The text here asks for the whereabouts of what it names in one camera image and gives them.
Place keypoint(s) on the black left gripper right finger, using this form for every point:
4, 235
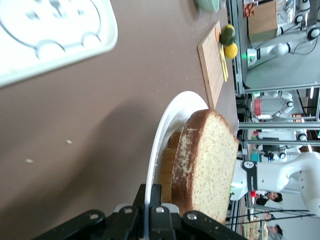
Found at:
160, 222

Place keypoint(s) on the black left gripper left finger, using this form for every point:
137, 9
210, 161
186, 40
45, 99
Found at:
132, 222

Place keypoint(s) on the white round plate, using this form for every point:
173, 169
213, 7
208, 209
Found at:
162, 125

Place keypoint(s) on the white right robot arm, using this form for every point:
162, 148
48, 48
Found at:
275, 172

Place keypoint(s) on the dark haired person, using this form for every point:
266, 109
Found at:
276, 230
273, 197

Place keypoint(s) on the yellow plastic fork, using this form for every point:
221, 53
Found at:
225, 72

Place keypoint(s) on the wooden cutting board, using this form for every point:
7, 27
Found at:
211, 65

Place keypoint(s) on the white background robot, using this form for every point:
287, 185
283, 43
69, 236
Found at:
286, 100
275, 48

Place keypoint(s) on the yellow plastic knife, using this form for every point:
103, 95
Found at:
221, 51

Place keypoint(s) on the yellow lemon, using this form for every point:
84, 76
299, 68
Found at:
231, 50

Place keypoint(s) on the cream bear print tray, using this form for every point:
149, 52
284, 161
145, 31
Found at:
25, 62

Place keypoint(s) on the orange fruit slice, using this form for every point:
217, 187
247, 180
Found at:
217, 33

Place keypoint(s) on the dark green avocado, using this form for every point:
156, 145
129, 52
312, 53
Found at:
228, 35

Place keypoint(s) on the pale green bowl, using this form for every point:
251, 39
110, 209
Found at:
207, 5

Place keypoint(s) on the brown cardboard box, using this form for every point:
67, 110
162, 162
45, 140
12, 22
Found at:
262, 22

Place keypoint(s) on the aluminium frame post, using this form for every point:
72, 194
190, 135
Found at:
237, 50

